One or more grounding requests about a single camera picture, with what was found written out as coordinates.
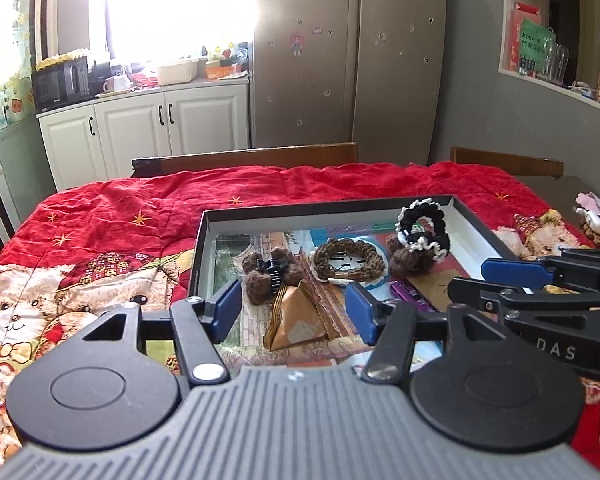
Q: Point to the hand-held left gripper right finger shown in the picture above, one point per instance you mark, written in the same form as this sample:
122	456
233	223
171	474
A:
360	312

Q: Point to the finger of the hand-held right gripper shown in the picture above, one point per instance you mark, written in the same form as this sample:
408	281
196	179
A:
515	270
480	294

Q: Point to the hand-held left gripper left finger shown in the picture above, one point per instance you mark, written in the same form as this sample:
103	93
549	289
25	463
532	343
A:
227	310

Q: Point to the brown fuzzy hair claw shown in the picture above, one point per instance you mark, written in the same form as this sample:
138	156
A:
405	267
255	290

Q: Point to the purple sachet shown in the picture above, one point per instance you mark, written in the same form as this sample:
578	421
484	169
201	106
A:
410	294

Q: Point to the brown crochet scrunchie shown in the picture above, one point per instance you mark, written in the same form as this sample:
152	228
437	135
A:
370	255

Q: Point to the brown pyramid packet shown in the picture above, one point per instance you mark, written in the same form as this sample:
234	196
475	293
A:
300	320

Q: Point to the black white-trimmed scrunchie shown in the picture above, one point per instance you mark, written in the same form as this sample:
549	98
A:
444	235

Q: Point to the black shallow box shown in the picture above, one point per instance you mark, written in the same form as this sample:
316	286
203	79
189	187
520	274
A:
305	222

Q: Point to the printed picture sheet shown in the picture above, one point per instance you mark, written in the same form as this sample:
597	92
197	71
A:
230	255

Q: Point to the wooden chair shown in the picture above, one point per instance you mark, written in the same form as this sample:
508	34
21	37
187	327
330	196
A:
510	162
255	156

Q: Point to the red printed blanket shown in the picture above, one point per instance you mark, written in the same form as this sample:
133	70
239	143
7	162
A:
105	220

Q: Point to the small white device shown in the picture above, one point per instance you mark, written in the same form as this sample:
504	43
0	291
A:
583	89

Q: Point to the white kitchen cabinet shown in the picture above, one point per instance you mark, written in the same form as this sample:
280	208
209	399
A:
130	130

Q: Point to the clear drinking glass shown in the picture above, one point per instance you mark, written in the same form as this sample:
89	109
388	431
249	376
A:
564	62
551	60

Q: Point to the green paper sign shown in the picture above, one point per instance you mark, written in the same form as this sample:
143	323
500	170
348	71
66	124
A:
532	45

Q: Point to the black framed glass door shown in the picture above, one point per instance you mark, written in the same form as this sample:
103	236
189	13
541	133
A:
5	237

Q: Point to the orange box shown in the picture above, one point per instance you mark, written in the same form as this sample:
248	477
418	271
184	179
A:
220	72

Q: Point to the white plastic basin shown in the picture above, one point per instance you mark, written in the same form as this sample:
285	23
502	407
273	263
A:
177	72

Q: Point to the pale kitchen base cabinet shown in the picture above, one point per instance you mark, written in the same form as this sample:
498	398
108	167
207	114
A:
20	170

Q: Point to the white mug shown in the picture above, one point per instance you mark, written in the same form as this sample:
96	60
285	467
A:
120	82

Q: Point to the silver refrigerator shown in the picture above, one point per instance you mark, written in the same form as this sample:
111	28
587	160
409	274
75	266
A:
350	60

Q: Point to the red gift bag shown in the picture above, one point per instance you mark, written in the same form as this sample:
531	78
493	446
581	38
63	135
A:
525	10

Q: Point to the cartoon doll fridge magnet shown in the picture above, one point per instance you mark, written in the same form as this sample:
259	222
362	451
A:
296	44

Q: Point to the black microwave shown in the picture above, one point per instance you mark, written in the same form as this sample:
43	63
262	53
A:
60	82

